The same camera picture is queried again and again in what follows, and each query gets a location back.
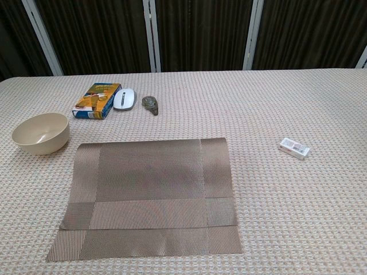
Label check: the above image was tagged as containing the bronze woven placemat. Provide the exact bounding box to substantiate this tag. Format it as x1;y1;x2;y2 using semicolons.
45;136;244;262

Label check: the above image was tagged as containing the pale pink beige bowl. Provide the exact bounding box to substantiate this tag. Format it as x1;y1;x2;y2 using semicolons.
11;112;71;156

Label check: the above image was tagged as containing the green correction tape dispenser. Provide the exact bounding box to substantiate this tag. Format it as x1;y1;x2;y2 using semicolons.
141;96;160;117

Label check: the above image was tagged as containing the white computer mouse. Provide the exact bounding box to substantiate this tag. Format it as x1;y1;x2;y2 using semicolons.
112;88;136;111

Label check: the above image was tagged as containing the blue orange snack box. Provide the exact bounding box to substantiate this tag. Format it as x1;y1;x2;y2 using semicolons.
71;82;123;120

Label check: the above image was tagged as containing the dark corrugated screen panel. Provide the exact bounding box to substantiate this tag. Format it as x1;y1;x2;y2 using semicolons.
34;0;153;77
0;0;55;83
154;0;255;73
251;0;367;71

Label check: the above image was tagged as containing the beige woven tablecloth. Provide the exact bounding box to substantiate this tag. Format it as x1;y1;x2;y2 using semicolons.
0;67;367;275

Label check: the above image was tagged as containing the small white cardboard box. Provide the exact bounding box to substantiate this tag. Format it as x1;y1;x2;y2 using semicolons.
278;137;311;161

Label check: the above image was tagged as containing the white screen frame post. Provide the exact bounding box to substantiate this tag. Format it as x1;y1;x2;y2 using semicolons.
354;45;367;69
242;0;264;71
142;0;162;73
21;0;64;77

